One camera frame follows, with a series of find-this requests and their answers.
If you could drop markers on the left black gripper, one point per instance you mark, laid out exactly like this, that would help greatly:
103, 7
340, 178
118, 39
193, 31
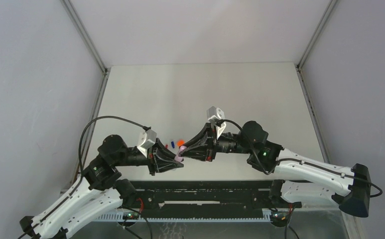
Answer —
163, 165

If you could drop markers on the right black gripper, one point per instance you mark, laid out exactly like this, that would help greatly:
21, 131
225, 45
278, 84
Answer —
206, 147

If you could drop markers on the pink marker pen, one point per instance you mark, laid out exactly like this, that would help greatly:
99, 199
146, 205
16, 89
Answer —
180, 151

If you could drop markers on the orange pen cap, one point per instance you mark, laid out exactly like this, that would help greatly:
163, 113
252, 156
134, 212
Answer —
180, 143

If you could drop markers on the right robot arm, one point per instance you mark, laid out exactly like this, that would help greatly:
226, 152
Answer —
351, 185

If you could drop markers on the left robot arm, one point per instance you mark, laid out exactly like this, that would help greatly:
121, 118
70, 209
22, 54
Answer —
100, 187

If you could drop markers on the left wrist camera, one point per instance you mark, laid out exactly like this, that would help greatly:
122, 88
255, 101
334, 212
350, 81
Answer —
146, 141

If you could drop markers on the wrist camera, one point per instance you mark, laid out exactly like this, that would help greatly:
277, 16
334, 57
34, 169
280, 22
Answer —
215, 116
146, 141

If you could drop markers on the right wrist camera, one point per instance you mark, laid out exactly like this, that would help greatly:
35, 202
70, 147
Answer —
215, 116

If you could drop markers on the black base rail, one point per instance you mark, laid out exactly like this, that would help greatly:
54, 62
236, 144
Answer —
208, 198

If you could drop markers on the white slotted cable duct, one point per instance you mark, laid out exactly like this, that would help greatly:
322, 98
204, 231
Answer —
125, 216

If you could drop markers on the left aluminium frame post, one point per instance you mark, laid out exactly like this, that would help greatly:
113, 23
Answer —
86, 138

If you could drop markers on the aluminium frame post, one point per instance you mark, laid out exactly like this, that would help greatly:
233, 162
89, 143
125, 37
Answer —
86, 138
307, 74

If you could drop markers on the right aluminium frame post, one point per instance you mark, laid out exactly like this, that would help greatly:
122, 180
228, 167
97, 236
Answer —
307, 74

